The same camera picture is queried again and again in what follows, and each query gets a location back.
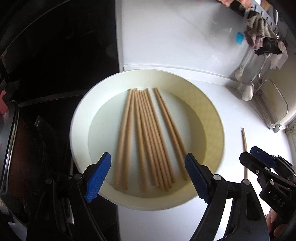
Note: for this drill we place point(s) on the grey brown hanging rags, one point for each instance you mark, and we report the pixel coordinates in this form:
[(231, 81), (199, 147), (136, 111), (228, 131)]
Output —
[(261, 37)]

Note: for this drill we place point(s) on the wooden chopstick six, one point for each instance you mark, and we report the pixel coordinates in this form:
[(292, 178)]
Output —
[(128, 139)]

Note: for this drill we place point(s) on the pink hanging cloth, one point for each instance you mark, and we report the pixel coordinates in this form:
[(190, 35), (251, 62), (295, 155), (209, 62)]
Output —
[(246, 4)]

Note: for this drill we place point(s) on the wooden chopstick four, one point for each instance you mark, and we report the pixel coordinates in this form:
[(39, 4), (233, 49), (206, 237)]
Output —
[(160, 137)]

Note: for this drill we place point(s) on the wooden chopstick three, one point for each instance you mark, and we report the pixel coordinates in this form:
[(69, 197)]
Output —
[(174, 134)]

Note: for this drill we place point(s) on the white dish brush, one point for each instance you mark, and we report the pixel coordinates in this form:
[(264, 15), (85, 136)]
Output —
[(239, 72)]

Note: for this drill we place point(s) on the wooden chopstick five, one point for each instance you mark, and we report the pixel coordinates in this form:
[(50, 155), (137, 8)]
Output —
[(121, 140)]

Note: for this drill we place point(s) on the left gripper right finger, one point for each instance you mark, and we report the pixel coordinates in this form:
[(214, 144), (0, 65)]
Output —
[(200, 176)]

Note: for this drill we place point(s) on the blue wall hook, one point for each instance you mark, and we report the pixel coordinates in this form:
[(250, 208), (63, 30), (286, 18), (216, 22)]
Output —
[(239, 38)]

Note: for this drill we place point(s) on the white round basin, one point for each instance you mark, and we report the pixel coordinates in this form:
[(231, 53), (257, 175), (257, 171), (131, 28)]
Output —
[(95, 130)]

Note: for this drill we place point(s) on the curved single wooden chopstick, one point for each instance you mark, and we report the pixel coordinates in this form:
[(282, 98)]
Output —
[(140, 144)]

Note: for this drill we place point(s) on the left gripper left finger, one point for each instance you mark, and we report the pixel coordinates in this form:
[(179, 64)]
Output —
[(95, 174)]

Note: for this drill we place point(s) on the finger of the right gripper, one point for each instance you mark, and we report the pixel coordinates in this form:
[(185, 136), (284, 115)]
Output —
[(263, 156), (252, 163)]

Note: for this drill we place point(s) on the stainless steel rack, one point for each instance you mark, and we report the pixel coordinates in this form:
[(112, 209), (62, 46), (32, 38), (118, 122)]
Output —
[(272, 104)]

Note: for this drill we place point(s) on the person's right hand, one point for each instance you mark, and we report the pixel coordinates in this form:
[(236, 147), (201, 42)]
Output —
[(275, 224)]

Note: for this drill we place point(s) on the wooden chopstick one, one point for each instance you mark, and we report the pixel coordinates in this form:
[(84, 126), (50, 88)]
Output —
[(245, 150)]

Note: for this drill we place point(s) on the steel ladle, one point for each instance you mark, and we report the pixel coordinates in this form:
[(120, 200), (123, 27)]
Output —
[(259, 75)]

